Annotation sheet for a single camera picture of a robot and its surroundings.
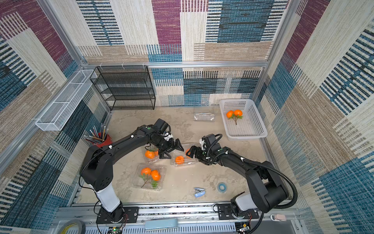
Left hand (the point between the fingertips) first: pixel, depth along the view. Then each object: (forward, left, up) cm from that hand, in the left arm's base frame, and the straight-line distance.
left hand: (179, 153), depth 83 cm
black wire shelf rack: (+52, +42, +7) cm, 67 cm away
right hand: (0, -8, -6) cm, 10 cm away
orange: (0, 0, -8) cm, 8 cm away
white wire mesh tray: (+12, +58, +22) cm, 63 cm away
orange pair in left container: (+2, +17, -5) cm, 18 cm away
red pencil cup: (+12, +49, -3) cm, 50 cm away
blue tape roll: (-15, -23, -11) cm, 30 cm away
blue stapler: (-18, -10, -9) cm, 23 cm away
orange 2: (+2, -4, -1) cm, 4 cm away
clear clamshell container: (-2, +13, +11) cm, 17 cm away
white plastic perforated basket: (+32, -45, -9) cm, 56 cm away
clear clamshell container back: (+33, -17, -6) cm, 37 cm away
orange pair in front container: (-9, +13, -6) cm, 17 cm away
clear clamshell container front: (-10, +17, -7) cm, 21 cm away
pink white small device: (-30, -46, -7) cm, 56 cm away
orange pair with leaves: (+35, -40, -7) cm, 54 cm away
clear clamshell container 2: (-1, -5, -7) cm, 8 cm away
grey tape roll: (-33, +53, -10) cm, 63 cm away
